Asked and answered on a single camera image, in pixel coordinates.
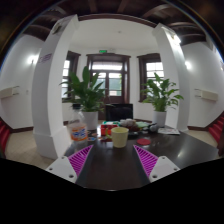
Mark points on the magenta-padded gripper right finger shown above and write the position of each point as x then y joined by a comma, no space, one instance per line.
163,168

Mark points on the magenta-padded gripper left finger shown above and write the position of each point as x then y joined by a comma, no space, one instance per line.
61,168

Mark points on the orange drink bottle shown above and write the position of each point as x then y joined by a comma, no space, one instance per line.
79,131

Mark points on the flat round red coaster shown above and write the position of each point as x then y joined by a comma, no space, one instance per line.
143,142

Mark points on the printed paper sheet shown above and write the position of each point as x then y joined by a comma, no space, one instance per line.
168,131

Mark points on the dark grey round object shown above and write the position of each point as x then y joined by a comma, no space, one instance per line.
153,128

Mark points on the pale yellow cup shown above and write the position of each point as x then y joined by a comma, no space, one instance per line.
119,137

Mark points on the pile of small white items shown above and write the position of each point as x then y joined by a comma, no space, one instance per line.
127,123

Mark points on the red plastic box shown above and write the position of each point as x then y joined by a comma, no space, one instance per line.
107,130

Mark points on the red carpeted staircase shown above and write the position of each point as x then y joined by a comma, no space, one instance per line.
217,128
4,136

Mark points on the green box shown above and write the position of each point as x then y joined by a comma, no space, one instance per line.
109,123

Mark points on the black chair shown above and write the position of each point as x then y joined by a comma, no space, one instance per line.
119,112

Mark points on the potted plant in white pot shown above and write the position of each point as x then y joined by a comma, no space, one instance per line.
90,96
160,96

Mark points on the dark-framed window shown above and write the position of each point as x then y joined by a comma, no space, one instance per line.
154,68
66,71

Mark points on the dark wooden double door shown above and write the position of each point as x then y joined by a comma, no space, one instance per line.
115,80

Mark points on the purple-print pillar sign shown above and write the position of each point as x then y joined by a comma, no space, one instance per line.
45,58

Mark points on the green exit sign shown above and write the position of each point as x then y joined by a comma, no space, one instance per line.
103,51

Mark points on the bright pillar-mounted lamp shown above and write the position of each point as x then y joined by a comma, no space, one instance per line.
176,38

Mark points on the white wall heater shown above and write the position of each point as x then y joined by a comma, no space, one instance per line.
206,95
8,92

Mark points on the glowing wall lamp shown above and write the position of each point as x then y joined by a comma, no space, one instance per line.
188,65
33,59

